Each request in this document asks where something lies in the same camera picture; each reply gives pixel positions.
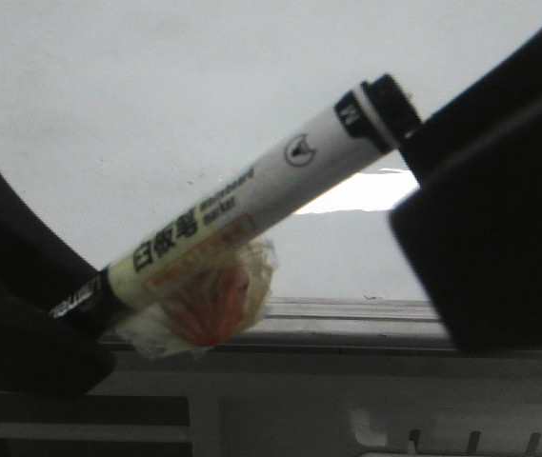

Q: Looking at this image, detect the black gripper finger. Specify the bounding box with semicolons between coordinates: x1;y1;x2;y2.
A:
390;28;542;351
0;172;115;398

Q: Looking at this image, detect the white black whiteboard marker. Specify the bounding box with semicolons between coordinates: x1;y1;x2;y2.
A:
50;74;421;359

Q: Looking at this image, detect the white whiteboard with aluminium frame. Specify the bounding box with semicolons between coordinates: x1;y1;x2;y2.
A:
0;0;542;356

